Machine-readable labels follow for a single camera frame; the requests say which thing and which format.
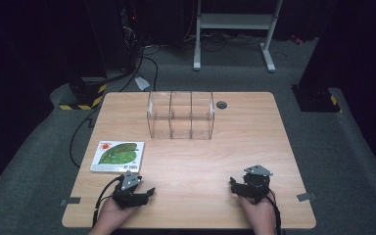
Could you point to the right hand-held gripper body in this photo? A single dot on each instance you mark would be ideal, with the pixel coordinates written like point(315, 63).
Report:
point(257, 184)

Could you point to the grey tape strip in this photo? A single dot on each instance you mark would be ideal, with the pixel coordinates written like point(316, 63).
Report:
point(71, 200)
point(306, 197)

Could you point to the white power adapter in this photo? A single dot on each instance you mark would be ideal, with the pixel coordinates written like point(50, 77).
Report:
point(142, 83)

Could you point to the clear acrylic divided organizer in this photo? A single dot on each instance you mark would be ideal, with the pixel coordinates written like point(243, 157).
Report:
point(181, 116)

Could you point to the person's left hand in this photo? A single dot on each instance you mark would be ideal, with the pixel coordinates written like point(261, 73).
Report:
point(114, 213)

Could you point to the black post yellow striped base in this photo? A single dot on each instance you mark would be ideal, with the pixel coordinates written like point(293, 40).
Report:
point(84, 94)
point(316, 99)

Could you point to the person's right hand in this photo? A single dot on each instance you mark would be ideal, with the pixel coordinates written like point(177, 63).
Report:
point(258, 212)

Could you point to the dark equipment rack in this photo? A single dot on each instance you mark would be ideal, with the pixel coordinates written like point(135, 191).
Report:
point(131, 36)

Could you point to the small red floor object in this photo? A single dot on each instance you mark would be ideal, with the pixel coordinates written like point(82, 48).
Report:
point(296, 39)

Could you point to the green leaf picture book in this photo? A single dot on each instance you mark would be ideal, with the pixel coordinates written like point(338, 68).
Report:
point(119, 156)

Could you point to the white metal stand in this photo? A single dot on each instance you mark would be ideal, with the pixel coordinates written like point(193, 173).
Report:
point(235, 21)

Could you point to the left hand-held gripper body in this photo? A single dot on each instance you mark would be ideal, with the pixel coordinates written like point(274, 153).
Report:
point(128, 189)

